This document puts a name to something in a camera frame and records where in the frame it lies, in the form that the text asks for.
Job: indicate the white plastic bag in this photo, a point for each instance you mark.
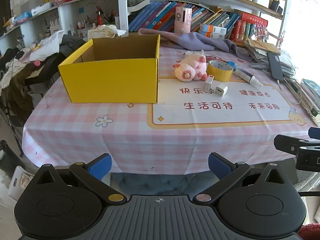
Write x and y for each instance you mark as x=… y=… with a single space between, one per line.
x=50 y=43

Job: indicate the row of red books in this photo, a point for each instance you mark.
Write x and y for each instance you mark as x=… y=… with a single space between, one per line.
x=246 y=27

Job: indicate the pink plush pig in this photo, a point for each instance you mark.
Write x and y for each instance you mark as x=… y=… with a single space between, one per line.
x=191 y=68

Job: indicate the thick white book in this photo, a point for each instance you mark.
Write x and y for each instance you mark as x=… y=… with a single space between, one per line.
x=138 y=5

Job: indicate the stack of papers and envelopes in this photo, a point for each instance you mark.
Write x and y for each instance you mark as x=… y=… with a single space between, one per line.
x=257 y=47

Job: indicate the white charger cube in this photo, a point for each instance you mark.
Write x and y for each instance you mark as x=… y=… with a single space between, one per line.
x=221 y=90

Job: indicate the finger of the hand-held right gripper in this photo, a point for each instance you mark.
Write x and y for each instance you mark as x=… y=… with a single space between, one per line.
x=291 y=143
x=314 y=133

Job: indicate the pink cylindrical device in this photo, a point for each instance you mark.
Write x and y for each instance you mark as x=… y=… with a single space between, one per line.
x=182 y=20

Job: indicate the black phone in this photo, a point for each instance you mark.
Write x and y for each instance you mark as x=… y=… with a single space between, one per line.
x=275 y=66

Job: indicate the small white adapter box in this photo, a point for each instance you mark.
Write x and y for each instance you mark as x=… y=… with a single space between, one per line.
x=209 y=85

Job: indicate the blue plastic cover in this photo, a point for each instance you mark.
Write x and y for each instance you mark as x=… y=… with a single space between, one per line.
x=231 y=64

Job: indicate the crumpled white paper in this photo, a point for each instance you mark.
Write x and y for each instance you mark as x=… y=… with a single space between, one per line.
x=105 y=31

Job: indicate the yellow tape roll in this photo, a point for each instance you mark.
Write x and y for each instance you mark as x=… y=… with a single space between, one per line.
x=218 y=76

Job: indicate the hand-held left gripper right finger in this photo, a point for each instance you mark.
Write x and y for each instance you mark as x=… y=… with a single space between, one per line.
x=220 y=166

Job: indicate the white glue tube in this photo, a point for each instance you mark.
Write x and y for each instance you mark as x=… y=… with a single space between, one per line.
x=243 y=74

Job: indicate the stack of textbooks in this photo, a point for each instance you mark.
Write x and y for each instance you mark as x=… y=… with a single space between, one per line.
x=308 y=97

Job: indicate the dark red cloth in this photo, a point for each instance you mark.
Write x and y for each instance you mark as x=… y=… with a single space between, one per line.
x=311 y=232

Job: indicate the purple and pink blanket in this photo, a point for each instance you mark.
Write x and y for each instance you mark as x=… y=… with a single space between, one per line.
x=200 y=41

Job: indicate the dark clothing pile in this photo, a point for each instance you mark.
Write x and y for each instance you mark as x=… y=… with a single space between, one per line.
x=17 y=85

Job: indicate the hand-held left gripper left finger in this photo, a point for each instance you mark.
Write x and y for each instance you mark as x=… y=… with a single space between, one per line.
x=100 y=166

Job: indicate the white bookshelf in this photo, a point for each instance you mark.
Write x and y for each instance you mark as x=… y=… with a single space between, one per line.
x=123 y=10

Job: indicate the white tissue packet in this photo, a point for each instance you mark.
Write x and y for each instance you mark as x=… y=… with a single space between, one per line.
x=190 y=53

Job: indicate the orange and white carton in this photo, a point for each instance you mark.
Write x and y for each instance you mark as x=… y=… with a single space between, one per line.
x=212 y=28
x=211 y=35

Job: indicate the row of colourful books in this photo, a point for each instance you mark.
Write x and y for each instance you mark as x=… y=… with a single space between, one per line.
x=160 y=15

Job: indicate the yellow cardboard box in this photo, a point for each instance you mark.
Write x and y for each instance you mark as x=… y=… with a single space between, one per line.
x=110 y=80

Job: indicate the white floor bag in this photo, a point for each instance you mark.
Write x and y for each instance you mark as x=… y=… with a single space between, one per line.
x=20 y=182

